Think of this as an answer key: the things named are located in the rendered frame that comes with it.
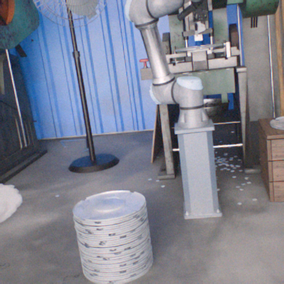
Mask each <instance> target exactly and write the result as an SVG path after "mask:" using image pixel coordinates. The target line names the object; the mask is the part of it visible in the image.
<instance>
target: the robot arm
mask: <svg viewBox="0 0 284 284"><path fill-rule="evenodd" d="M188 2H190V3H191V4H190V5H189V6H187V7H186V8H185V9H184V10H183V11H182V12H180V13H179V14H178V15H177V18H178V20H179V21H181V20H183V19H184V18H185V17H187V16H188V15H189V14H190V13H191V12H192V18H193V22H194V30H195V35H196V36H197V37H198V33H199V32H202V31H204V30H205V25H204V24H201V21H208V20H209V18H208V10H207V0H127V2H126V5H125V15H126V17H127V19H128V20H129V21H130V22H132V23H134V25H135V28H137V29H138V30H139V31H140V35H141V38H142V41H143V45H144V47H145V50H146V53H147V57H148V60H149V64H150V67H151V71H152V74H153V79H152V81H151V82H152V84H151V85H150V95H151V98H152V100H153V101H154V102H156V103H158V104H180V114H179V120H178V127H179V128H183V129H192V128H200V127H204V126H207V125H208V124H209V118H208V116H207V113H206V111H205V108H204V96H203V86H202V80H201V79H200V78H199V77H190V76H188V77H178V78H177V80H176V79H175V75H174V74H173V73H170V71H169V66H168V62H167V60H166V55H165V51H164V47H163V43H162V40H161V36H160V33H159V29H158V22H159V18H160V17H163V16H166V15H168V14H171V13H173V12H174V11H176V10H177V9H180V8H182V7H183V5H184V4H186V3H188Z"/></svg>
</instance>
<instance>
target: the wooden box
mask: <svg viewBox="0 0 284 284"><path fill-rule="evenodd" d="M275 119H276V118H266V119H258V140H259V150H260V160H261V176H262V180H263V183H264V185H265V188H266V192H267V195H268V198H270V201H271V202H273V201H274V202H276V201H284V130H280V129H275V128H273V127H271V121H272V120H275ZM273 196H274V197H273Z"/></svg>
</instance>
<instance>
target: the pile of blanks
mask: <svg viewBox="0 0 284 284"><path fill-rule="evenodd" d="M73 220H74V222H75V226H74V227H75V229H76V233H77V241H78V247H79V251H80V252H79V253H80V256H81V260H82V265H83V272H84V275H85V277H86V278H87V279H89V280H90V281H91V282H94V283H97V284H122V283H127V282H129V281H132V280H135V279H137V278H139V277H141V276H142V275H145V274H146V273H147V272H148V271H149V270H150V268H151V267H152V265H153V264H152V263H153V252H152V245H151V239H150V231H149V221H148V212H147V207H146V203H145V205H144V206H143V207H142V208H141V209H140V210H139V211H137V212H136V213H134V214H132V215H129V216H126V217H123V218H120V219H115V220H109V221H92V222H89V221H85V220H81V219H79V218H77V217H75V216H74V215H73Z"/></svg>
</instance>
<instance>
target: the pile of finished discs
mask: <svg viewBox="0 0 284 284"><path fill-rule="evenodd" d="M271 127H273V128H275V129H280V130H284V116H283V117H279V118H276V119H275V120H272V121H271Z"/></svg>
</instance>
